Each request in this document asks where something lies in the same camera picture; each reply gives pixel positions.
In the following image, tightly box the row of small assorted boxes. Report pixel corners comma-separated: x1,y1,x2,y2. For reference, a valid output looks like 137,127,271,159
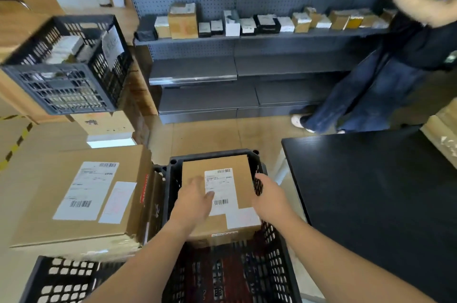
136,2,397,42

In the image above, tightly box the taped cardboard box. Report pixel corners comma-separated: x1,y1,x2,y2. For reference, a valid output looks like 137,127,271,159
420,97,457,170

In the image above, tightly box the wooden counter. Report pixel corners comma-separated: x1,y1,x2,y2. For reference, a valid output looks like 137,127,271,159
0,0,158,125

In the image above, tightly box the person's left hand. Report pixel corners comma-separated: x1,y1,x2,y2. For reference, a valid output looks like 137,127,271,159
170,176,215,234

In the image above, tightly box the black plastic crate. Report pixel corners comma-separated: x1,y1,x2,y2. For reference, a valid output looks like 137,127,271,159
161,149,303,303
20,256,126,303

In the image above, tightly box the grey metal shelving unit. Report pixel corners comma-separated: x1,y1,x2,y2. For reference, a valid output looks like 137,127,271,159
104,0,395,125

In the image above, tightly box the large labelled cardboard box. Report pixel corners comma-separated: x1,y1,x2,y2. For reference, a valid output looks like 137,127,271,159
10,145,155,261

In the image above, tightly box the person's left forearm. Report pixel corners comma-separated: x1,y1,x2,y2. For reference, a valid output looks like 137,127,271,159
84,216,195,303

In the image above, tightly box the person's right forearm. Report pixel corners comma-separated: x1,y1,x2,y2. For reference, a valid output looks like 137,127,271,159
274,213,439,303

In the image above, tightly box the plain cardboard box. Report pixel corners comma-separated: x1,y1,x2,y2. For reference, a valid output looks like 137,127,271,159
71,110,136,139

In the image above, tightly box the white small box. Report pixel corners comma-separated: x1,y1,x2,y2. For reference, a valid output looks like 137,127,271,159
46,35,85,64

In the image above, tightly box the small labelled cardboard box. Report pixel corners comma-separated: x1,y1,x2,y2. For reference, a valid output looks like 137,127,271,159
180,154,263,247

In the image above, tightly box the dark grey plastic crate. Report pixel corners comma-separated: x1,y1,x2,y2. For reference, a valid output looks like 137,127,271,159
0,14,134,116

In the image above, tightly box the person's right hand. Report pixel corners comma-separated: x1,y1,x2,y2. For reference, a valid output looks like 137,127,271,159
252,173,294,225

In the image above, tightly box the white paper sheet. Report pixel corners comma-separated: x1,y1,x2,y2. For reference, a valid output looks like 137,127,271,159
101,25,125,70

